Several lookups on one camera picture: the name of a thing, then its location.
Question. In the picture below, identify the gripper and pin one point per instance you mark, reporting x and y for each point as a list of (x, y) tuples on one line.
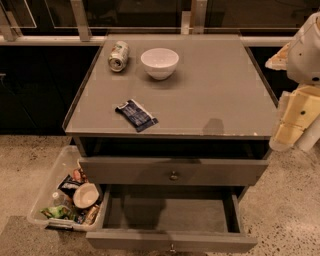
[(305, 55)]

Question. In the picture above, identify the silver soda can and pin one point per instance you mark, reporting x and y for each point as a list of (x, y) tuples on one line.
[(119, 56)]

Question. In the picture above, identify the white bowl in bin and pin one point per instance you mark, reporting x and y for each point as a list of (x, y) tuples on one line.
[(85, 196)]

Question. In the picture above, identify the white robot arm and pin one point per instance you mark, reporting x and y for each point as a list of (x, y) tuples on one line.
[(300, 58)]

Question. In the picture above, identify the clear plastic storage bin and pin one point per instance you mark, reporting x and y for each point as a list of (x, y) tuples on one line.
[(65, 163)]

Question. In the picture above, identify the clear plastic bottle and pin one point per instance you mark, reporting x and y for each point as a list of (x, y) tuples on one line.
[(61, 199)]

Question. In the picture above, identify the red snack packet in bin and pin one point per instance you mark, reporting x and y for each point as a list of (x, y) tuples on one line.
[(79, 176)]

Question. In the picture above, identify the black snack bag in bin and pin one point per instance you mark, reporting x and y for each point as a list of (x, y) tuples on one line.
[(69, 186)]

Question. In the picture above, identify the grey upper drawer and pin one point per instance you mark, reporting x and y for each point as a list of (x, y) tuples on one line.
[(170, 171)]

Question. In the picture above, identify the brown can in bin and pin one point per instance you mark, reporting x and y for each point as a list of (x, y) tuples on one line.
[(91, 215)]

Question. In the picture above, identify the grey drawer cabinet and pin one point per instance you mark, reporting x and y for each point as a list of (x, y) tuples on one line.
[(213, 106)]

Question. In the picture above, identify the metal railing frame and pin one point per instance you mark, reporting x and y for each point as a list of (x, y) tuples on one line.
[(256, 22)]

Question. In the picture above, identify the grey open middle drawer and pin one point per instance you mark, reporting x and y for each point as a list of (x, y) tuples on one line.
[(172, 219)]

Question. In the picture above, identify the white ceramic bowl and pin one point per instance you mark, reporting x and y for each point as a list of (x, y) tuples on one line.
[(159, 63)]

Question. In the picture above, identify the blue snack packet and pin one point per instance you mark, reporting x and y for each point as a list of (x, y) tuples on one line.
[(136, 115)]

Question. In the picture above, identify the green snack bag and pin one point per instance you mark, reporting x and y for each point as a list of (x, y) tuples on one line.
[(58, 212)]

